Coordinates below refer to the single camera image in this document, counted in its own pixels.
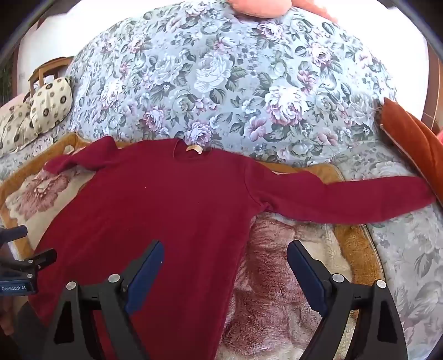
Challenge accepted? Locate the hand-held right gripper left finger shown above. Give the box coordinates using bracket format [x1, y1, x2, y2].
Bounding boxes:
[43, 240, 165, 360]

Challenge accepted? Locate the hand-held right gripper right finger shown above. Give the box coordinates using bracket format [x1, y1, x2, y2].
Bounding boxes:
[287, 240, 409, 360]

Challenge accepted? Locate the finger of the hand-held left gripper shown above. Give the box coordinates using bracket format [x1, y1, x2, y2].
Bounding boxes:
[0, 225, 29, 245]
[0, 248, 58, 277]

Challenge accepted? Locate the dark red sweater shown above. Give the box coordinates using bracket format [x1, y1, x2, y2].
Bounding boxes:
[35, 136, 436, 360]

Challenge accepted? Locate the plush floral blanket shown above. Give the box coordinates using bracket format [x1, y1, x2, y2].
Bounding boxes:
[0, 133, 385, 360]

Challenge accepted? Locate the cream circle-patterned cushion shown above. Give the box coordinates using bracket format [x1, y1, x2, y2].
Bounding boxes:
[29, 77, 74, 134]
[0, 102, 38, 157]

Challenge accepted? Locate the wooden chair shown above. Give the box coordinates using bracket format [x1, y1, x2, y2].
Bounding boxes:
[27, 56, 75, 98]

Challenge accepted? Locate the rust orange cushion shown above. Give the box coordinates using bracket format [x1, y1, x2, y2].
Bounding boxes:
[379, 97, 443, 205]

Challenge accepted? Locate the floral sofa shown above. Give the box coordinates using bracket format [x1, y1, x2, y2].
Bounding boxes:
[0, 0, 443, 355]

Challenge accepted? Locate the salmon pillow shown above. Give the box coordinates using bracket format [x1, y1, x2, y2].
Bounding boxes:
[228, 0, 341, 24]

